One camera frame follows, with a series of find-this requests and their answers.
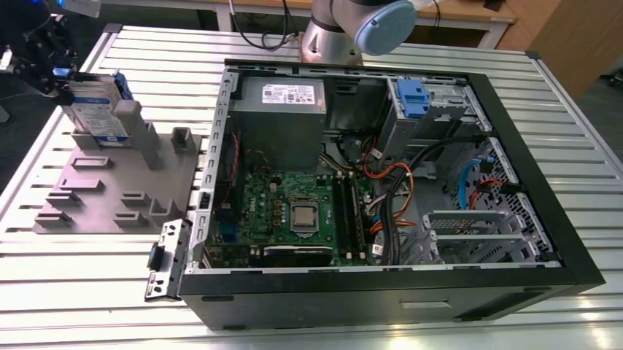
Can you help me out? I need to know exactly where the multicoloured PSU wire bundle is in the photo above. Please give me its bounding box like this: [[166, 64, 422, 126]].
[[319, 133, 419, 241]]

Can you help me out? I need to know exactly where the blue data wire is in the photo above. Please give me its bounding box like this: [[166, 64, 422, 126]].
[[457, 156, 495, 212]]

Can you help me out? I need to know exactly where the wooden cabinet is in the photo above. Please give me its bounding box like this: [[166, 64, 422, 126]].
[[527, 0, 623, 99]]

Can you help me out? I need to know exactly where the CPU socket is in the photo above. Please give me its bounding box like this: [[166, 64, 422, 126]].
[[287, 195, 326, 240]]

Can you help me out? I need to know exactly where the wooden desk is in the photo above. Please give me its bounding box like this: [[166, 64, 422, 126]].
[[194, 0, 518, 50]]

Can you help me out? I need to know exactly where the grey parts rack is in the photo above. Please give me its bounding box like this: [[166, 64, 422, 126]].
[[31, 100, 204, 234]]

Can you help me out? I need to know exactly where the blue drive cage latch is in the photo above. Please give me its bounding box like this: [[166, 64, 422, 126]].
[[396, 78, 433, 120]]

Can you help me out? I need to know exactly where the black PC case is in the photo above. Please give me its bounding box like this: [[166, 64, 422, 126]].
[[178, 58, 607, 331]]

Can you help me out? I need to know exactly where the RAM stick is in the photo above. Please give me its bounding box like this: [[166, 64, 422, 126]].
[[346, 171, 370, 262]]

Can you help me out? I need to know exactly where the black graphics card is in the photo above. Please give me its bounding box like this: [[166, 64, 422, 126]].
[[247, 243, 336, 270]]

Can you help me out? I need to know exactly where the grey power supply unit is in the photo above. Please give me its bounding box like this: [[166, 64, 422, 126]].
[[228, 76, 328, 174]]

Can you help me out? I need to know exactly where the silver CPU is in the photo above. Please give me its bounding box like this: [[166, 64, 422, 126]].
[[291, 206, 320, 227]]

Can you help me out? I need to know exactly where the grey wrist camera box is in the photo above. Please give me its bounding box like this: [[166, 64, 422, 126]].
[[66, 0, 103, 18]]

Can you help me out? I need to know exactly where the orange red power wire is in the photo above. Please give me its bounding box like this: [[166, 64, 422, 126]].
[[477, 178, 525, 196]]

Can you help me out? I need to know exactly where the metal disk bay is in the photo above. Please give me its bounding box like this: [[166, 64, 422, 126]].
[[420, 209, 559, 265]]

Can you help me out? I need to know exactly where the thick black cable pair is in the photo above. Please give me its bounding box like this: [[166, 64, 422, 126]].
[[379, 133, 489, 265]]

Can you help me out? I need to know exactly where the hard disk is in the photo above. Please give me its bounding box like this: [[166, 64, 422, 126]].
[[51, 67, 135, 149]]

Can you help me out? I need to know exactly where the green motherboard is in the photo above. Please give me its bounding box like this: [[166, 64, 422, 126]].
[[207, 171, 379, 269]]

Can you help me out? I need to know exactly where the metal drive cage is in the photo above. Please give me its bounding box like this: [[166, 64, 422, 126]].
[[379, 76, 491, 165]]

